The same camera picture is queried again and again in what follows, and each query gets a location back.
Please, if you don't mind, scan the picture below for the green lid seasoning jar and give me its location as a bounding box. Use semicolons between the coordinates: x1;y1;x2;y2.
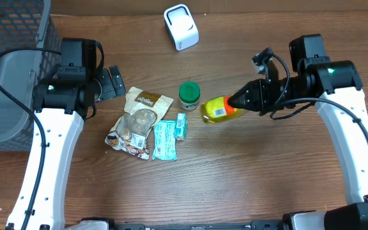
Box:
179;82;201;111

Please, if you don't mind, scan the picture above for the brown white snack bag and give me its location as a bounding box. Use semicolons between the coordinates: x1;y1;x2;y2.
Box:
105;87;173;160

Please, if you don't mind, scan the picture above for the white barcode scanner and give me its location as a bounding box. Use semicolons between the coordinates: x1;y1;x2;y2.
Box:
164;4;199;51

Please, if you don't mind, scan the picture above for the grey plastic shopping basket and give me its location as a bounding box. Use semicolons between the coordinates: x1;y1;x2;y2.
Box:
0;0;61;151

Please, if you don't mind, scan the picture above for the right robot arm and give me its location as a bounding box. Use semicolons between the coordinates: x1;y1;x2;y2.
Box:
228;34;368;229

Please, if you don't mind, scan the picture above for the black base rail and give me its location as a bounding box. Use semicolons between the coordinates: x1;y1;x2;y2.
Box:
65;217;292;230

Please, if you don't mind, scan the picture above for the Kleenex pocket tissue pack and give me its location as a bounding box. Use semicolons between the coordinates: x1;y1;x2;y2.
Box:
174;112;188;141

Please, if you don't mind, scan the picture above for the yellow dish soap bottle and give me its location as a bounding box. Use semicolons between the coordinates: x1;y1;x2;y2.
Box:
201;96;247;124

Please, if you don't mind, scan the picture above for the mint green wipes pack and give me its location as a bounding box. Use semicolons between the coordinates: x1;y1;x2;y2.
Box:
152;120;177;161

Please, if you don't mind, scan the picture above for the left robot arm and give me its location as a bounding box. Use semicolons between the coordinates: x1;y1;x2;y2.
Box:
6;38;125;229

